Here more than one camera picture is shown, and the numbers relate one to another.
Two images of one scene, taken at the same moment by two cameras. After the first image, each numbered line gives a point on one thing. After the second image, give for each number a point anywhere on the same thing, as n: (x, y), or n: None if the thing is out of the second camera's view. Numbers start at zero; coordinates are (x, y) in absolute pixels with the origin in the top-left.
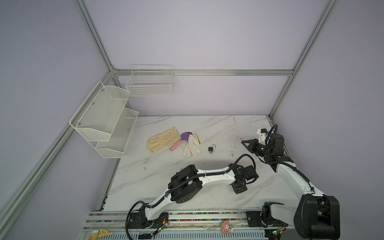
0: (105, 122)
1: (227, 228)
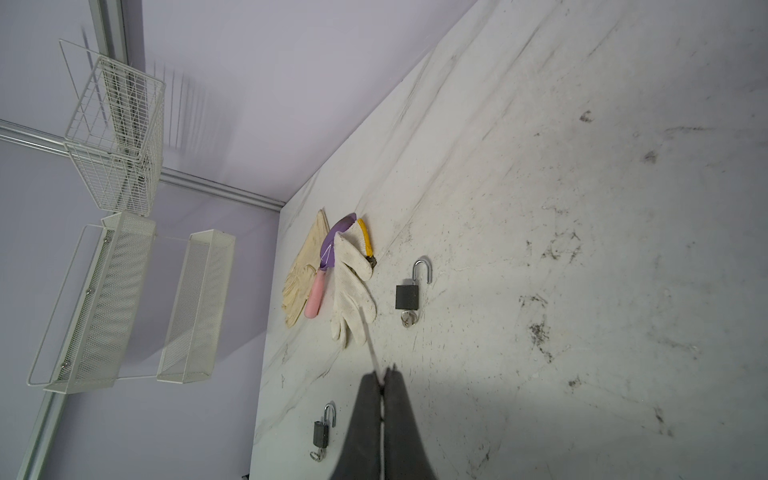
0: (126, 301)
1: None
